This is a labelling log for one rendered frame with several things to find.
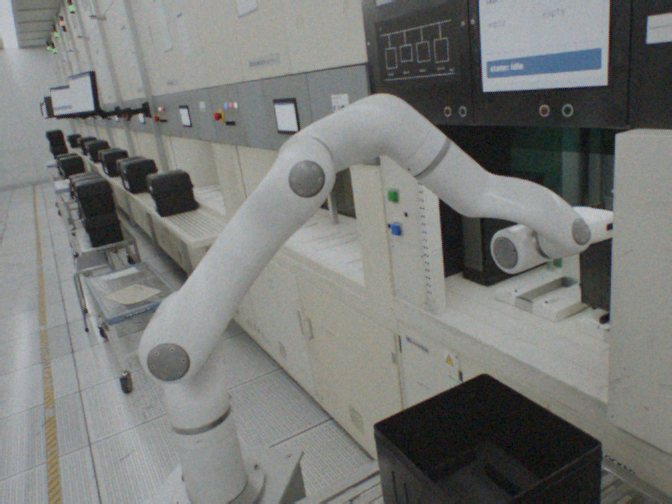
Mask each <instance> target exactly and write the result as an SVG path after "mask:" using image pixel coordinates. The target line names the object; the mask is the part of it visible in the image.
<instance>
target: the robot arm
mask: <svg viewBox="0 0 672 504"><path fill-rule="evenodd" d="M382 155H384V156H387V157H390V159H391V160H393V161H394V162H395V163H396V164H397V165H399V166H400V167H401V168H402V169H404V170H405V171H406V172H407V173H409V174H410V175H411V176H412V177H413V178H415V179H416V180H417V181H418V182H420V183H421V184H422V185H424V186H426V187H427V188H428V189H430V190H431V191H432V192H433V193H435V194H436V196H437V197H438V198H440V199H441V200H442V201H444V202H445V203H446V204H447V205H449V206H450V207H451V208H452V209H454V210H455V211H456V212H458V213H460V214H463V215H465V216H468V217H487V218H499V219H505V220H509V221H513V222H516V223H519V224H516V225H513V226H511V227H508V228H505V229H502V231H499V232H498V233H497V234H495V235H494V236H493V238H492V240H491V244H490V249H491V254H492V257H493V259H494V261H495V263H497V264H498V265H499V268H500V269H502V270H503V271H504V272H506V273H509V274H517V273H520V272H522V271H525V270H527V269H530V268H533V267H536V266H538V264H541V263H543V262H546V261H549V260H552V259H557V258H562V257H568V256H573V255H576V254H579V253H581V252H583V251H584V250H585V249H586V248H587V247H588V246H589V244H591V243H596V242H599V241H603V240H607V239H610V238H612V237H613V212H611V211H605V204H606V203H605V202H599V203H596V204H593V205H591V208H590V207H589V206H585V207H575V208H572V207H571V206H570V205H569V204H568V203H566V202H564V201H563V200H562V199H561V198H559V197H558V196H557V195H555V193H554V192H552V191H551V190H549V189H547V188H546V187H544V186H541V185H539V184H537V183H534V182H530V181H526V180H522V179H517V178H511V177H503V176H496V175H492V174H490V173H488V172H486V171H485V170H484V169H483V168H481V167H480V166H479V165H478V164H477V163H476V162H475V161H473V160H472V159H471V157H470V156H469V155H468V154H467V153H465V152H464V151H463V150H462V149H460V148H459V147H458V146H457V145H455V144H454V143H453V142H452V141H451V140H450V139H449V138H447V137H446V136H445V135H444V134H443V133H442V132H440V131H439V130H438V129H437V128H436V127H435V126H433V125H432V124H431V123H430V121H429V120H428V119H427V118H424V117H423V116H422V115H421V114H420V113H419V112H417V111H416V110H415V109H414V108H412V107H411V106H410V105H409V104H408V103H406V102H405V101H403V100H402V99H400V98H398V97H396V96H393V95H389V94H377V95H372V96H369V97H366V98H364V99H361V100H359V101H357V102H355V103H353V104H350V105H348V106H346V107H344V108H343V109H341V110H339V111H337V112H335V113H333V114H331V115H329V116H326V117H324V118H322V119H320V120H318V121H316V123H313V124H311V125H310V126H308V127H306V128H305V129H303V130H301V131H300V132H298V133H297V134H295V135H294V136H292V137H291V138H290V139H288V140H287V141H286V142H285V143H284V144H283V146H282V147H281V148H280V150H279V153H277V157H276V162H275V163H274V165H273V166H272V168H271V169H270V171H269V172H268V173H267V175H266V176H265V178H264V179H263V180H262V181H261V183H260V184H259V185H258V186H257V188H256V189H255V190H254V191H253V192H252V195H251V196H250V197H249V198H248V199H247V201H246V202H245V203H244V204H243V205H242V207H240V208H239V209H238V210H237V212H236V213H235V214H234V216H233V217H232V218H231V220H230V221H229V222H228V224H227V225H226V226H225V228H224V229H223V230H222V233H221V234H220V236H219V237H218V238H217V240H216V241H215V243H214V244H213V245H212V247H211V248H210V250H209V251H208V253H207V254H205V255H204V257H203V258H202V260H201V261H200V262H199V264H198V265H197V268H196V269H195V271H194V272H193V273H192V275H191V276H190V277H189V279H188V280H187V282H186V283H185V284H184V286H183V287H182V288H181V290H178V291H176V292H174V293H172V294H170V295H168V296H167V297H166V298H165V299H164V300H163V302H162V303H161V304H160V306H159V307H158V309H157V310H156V312H155V314H154V316H153V317H152V319H151V321H150V323H149V324H148V326H147V328H146V330H145V332H144V334H143V337H142V340H141V342H140V347H139V357H140V361H141V365H142V367H143V368H144V371H145V372H146V374H147V375H148V376H149V377H150V378H152V379H153V380H155V381H157V382H159V383H163V384H164V403H165V410H166V414H167V418H168V421H169V425H170V429H171V433H172V436H173V441H175V444H176V448H177V452H178V455H179V459H180V462H181V466H182V476H181V479H182V480H181V481H180V482H179V484H178V486H177V487H175V489H174V492H173V495H172V504H254V503H255V502H256V501H257V500H258V498H259V497H260V495H261V493H262V491H263V489H264V484H265V477H264V472H263V469H262V467H261V465H260V464H259V463H258V462H257V461H256V460H254V459H252V458H250V457H247V456H242V454H241V450H240V446H239V441H238V436H237V432H236V427H235V423H234V418H233V414H232V410H231V404H230V400H229V396H228V392H227V386H226V378H225V360H224V347H223V336H222V334H223V332H224V331H225V329H226V327H227V325H228V324H229V322H230V320H231V318H232V317H233V315H234V313H235V311H236V310H237V308H238V306H239V305H240V303H241V300H243V299H244V297H245V295H246V294H247V292H248V291H249V289H250V288H251V286H252V285H253V283H254V282H255V281H256V279H257V278H258V277H259V275H260V274H261V272H262V271H263V270H264V269H265V266H266V265H267V264H268V263H269V261H270V260H271V259H272V257H273V256H274V255H275V253H276V252H277V251H279V250H280V249H281V247H282V246H283V245H284V244H285V243H286V242H287V241H288V240H289V239H290V238H291V237H292V236H293V235H294V234H295V233H296V232H297V230H298V229H299V228H300V227H301V226H303V225H304V224H305V223H306V222H307V221H308V220H309V219H310V218H311V217H312V216H313V215H314V213H316V212H317V211H318V210H319V209H320V207H321V206H322V205H323V203H324V202H325V201H326V199H327V198H328V196H329V193H330V192H331V190H332V188H333V186H334V183H335V177H336V173H337V172H339V171H342V170H344V169H346V168H349V167H353V166H355V165H358V164H361V163H364V162H366V161H369V160H372V159H375V157H378V156H382Z"/></svg>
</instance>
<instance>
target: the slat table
mask: <svg viewBox="0 0 672 504"><path fill-rule="evenodd" d="M379 484H380V476H379V468H378V460H375V461H373V462H371V463H369V464H367V465H365V466H363V467H362V468H360V469H358V470H356V471H354V472H352V474H349V475H347V476H345V477H343V478H342V479H340V480H338V481H336V482H334V483H332V484H330V485H328V486H326V487H324V488H323V489H321V490H319V491H317V492H314V493H312V494H310V495H308V496H306V497H304V498H303V499H301V500H299V501H297V502H295V503H293V504H344V503H345V502H347V501H349V502H350V503H349V504H369V503H371V502H372V501H374V500H376V499H378V498H379V497H381V496H382V491H381V487H379V488H377V489H375V490H374V491H372V492H370V493H368V494H366V495H365V496H363V497H362V496H361V494H363V493H364V492H366V491H368V490H370V489H372V488H374V487H375V486H377V485H379ZM611 485H612V486H614V487H616V488H615V489H613V490H612V491H610V492H609V493H608V494H606V495H605V496H604V498H602V499H601V504H616V503H617V502H618V501H620V500H621V499H624V498H625V497H626V496H629V497H631V499H630V500H629V501H627V502H626V503H625V504H672V497H671V496H669V495H668V494H666V492H664V491H663V490H661V489H659V488H658V487H656V486H653V485H651V484H650V483H648V482H646V481H645V480H643V479H641V478H640V477H638V476H636V475H635V474H633V473H631V472H629V471H628V470H626V469H623V468H622V467H620V466H618V464H617V463H615V462H613V461H612V460H610V459H608V458H607V457H605V456H603V459H602V475H601V492H603V491H604V490H606V489H607V488H608V487H610V486H611Z"/></svg>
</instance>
